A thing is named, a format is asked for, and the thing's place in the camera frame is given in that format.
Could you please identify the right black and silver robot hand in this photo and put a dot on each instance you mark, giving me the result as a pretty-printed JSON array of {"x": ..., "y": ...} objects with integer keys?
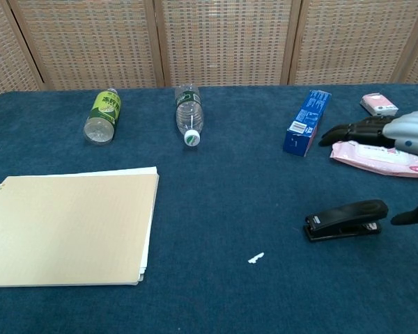
[{"x": 404, "y": 127}]

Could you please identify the black stapler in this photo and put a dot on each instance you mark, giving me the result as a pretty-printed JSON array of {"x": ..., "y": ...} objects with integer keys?
[{"x": 348, "y": 217}]

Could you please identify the beige spiral notebook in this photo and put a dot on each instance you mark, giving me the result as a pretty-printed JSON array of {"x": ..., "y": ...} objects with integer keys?
[{"x": 69, "y": 229}]

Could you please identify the small pink tissue pack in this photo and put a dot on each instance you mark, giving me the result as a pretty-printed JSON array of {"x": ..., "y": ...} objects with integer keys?
[{"x": 378, "y": 103}]

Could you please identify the pink wet wipes pack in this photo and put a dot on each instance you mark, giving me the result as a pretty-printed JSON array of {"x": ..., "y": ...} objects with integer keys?
[{"x": 372, "y": 160}]

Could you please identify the blue toothpaste box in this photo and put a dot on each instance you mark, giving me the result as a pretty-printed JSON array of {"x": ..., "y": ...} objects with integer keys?
[{"x": 304, "y": 125}]

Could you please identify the blue felt table cloth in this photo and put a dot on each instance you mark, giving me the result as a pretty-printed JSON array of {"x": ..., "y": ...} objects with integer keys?
[{"x": 223, "y": 195}]

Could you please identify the white paper scrap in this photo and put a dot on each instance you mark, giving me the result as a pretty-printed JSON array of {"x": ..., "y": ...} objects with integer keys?
[{"x": 255, "y": 258}]

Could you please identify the woven wooden folding screen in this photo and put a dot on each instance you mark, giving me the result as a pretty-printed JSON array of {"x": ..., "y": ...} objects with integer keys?
[{"x": 223, "y": 41}]

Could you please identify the clear plastic water bottle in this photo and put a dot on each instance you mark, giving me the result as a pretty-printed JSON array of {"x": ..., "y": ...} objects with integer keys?
[{"x": 189, "y": 111}]

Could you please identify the green label drink bottle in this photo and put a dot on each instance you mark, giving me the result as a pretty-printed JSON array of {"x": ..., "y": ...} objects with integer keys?
[{"x": 102, "y": 116}]

